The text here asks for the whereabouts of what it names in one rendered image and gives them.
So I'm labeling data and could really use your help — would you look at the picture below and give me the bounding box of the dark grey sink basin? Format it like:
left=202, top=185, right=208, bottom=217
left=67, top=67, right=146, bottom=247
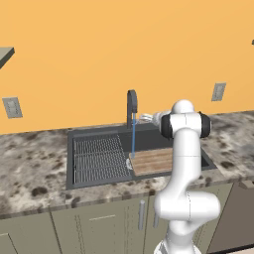
left=65, top=122, right=218, bottom=191

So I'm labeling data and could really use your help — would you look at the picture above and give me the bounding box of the grey-brown dishwasher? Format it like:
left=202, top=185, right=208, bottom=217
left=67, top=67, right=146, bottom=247
left=205, top=181, right=254, bottom=254

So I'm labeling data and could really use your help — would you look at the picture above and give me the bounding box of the beige cabinet drawer unit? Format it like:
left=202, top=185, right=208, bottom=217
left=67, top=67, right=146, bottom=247
left=0, top=211, right=64, bottom=254

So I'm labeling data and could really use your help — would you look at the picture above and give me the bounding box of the wooden cutting board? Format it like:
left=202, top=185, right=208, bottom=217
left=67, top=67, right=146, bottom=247
left=127, top=147, right=175, bottom=177

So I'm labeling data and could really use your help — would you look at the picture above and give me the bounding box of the grey cabinet door handle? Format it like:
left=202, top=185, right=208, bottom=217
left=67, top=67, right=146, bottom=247
left=138, top=199, right=146, bottom=231
left=152, top=211, right=160, bottom=229

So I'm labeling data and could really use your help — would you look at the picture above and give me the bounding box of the blue water stream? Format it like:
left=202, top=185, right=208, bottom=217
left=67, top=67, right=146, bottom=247
left=131, top=111, right=137, bottom=159

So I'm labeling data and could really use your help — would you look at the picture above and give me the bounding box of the grey sink drying rack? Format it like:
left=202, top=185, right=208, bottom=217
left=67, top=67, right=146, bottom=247
left=71, top=133, right=133, bottom=185

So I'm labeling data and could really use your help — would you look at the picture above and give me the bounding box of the grey wall outlet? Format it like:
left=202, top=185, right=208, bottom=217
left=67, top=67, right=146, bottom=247
left=210, top=81, right=228, bottom=102
left=1, top=96, right=24, bottom=119

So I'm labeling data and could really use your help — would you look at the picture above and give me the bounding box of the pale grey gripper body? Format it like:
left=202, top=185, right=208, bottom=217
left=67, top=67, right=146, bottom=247
left=139, top=112, right=155, bottom=124

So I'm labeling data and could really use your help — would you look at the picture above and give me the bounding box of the beige dishwasher handle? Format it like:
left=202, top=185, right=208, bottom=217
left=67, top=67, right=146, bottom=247
left=239, top=179, right=254, bottom=191

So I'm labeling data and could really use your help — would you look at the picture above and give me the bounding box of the dark grey sink faucet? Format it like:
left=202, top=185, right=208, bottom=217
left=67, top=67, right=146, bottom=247
left=126, top=88, right=140, bottom=130

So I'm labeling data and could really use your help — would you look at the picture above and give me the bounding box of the grey wall shelf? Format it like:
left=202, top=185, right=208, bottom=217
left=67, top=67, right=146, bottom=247
left=0, top=47, right=16, bottom=70

